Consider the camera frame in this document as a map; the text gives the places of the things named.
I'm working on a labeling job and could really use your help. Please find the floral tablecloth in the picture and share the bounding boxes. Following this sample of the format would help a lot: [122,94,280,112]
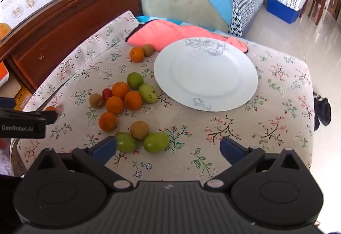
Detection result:
[11,10,315,184]

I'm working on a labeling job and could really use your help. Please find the white plate with line drawing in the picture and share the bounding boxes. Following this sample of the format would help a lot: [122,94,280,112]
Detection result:
[154,37,259,112]

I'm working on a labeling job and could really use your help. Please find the pink cloth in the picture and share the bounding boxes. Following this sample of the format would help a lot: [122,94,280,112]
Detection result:
[126,20,249,53]

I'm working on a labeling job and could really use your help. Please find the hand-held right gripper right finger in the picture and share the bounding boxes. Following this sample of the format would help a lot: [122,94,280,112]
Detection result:
[205,136,312,191]

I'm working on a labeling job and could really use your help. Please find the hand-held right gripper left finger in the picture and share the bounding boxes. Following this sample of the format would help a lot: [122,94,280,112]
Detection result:
[27,136,134,192]

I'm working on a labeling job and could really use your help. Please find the dark wooden headboard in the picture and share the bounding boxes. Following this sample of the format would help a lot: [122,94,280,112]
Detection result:
[0,0,144,95]

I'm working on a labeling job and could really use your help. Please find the dark cloth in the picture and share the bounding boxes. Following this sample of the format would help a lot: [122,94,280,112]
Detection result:
[313,92,331,132]

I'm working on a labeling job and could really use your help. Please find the orange box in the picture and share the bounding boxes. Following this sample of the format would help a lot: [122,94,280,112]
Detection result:
[0,62,10,88]

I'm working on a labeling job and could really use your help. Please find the blue plastic bin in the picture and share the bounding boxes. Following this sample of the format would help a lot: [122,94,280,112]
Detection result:
[266,0,303,24]

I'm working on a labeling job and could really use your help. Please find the yellow box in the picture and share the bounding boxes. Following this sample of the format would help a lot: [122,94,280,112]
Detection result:
[12,88,32,111]

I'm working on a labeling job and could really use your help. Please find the green jujube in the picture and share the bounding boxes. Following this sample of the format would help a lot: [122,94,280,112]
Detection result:
[143,132,170,154]
[115,132,137,152]
[126,72,144,90]
[139,83,158,103]

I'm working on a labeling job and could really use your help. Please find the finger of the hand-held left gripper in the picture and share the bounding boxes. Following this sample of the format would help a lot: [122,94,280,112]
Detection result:
[0,108,58,139]

